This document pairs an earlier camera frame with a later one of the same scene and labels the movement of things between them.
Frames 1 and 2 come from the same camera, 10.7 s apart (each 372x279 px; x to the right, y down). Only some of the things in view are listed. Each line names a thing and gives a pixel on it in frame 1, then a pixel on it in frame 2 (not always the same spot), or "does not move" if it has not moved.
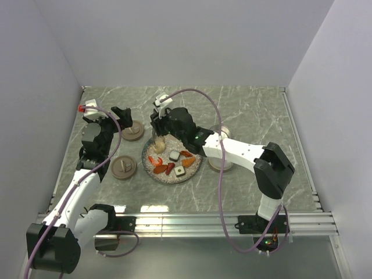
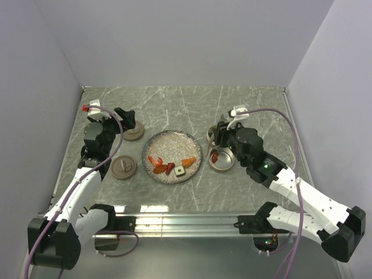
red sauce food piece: x=186 y=154 -> x=214 y=157
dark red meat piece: x=170 y=165 does not move
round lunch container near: x=217 y=163 does not move
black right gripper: x=158 y=123 -> x=222 y=132
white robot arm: x=272 y=165 -> x=339 y=229
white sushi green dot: x=179 y=171 does not move
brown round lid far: x=133 y=133 does not move
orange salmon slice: x=160 y=168 does not move
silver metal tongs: x=154 y=135 -> x=222 y=118
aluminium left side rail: x=65 y=152 does not move
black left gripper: x=125 y=117 does not move
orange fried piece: x=186 y=163 does not move
